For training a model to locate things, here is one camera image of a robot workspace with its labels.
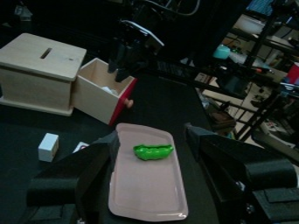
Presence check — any white toy sushi block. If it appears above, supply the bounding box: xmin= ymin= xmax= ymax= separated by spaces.
xmin=37 ymin=132 xmax=61 ymax=163

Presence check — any wooden box with coin slot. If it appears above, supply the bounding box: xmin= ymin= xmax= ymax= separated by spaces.
xmin=0 ymin=32 xmax=88 ymax=117

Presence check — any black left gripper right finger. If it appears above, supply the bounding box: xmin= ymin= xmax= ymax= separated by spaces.
xmin=183 ymin=122 xmax=299 ymax=224

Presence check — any wooden drawer with red front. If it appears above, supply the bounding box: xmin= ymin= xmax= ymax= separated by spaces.
xmin=69 ymin=57 xmax=139 ymax=126

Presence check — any white and red sushi piece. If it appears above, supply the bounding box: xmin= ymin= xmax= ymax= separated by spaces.
xmin=71 ymin=141 xmax=89 ymax=154

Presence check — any teal round container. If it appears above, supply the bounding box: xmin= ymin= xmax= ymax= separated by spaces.
xmin=211 ymin=44 xmax=232 ymax=60

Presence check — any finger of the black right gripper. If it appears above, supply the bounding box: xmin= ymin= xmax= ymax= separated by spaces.
xmin=107 ymin=49 xmax=123 ymax=74
xmin=113 ymin=65 xmax=136 ymax=83

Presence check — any black metal shelf frame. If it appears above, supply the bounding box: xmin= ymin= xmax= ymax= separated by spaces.
xmin=193 ymin=0 xmax=299 ymax=141

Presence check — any green toy pea pod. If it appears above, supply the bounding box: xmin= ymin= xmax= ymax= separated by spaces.
xmin=132 ymin=143 xmax=175 ymax=162

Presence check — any white crumpled item in drawer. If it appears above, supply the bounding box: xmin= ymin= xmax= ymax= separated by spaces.
xmin=99 ymin=85 xmax=119 ymax=96

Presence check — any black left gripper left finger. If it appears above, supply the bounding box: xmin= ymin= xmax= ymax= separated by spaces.
xmin=24 ymin=129 xmax=120 ymax=224

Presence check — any pink rectangular plastic tray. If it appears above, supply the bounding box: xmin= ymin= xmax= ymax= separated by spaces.
xmin=107 ymin=122 xmax=189 ymax=222

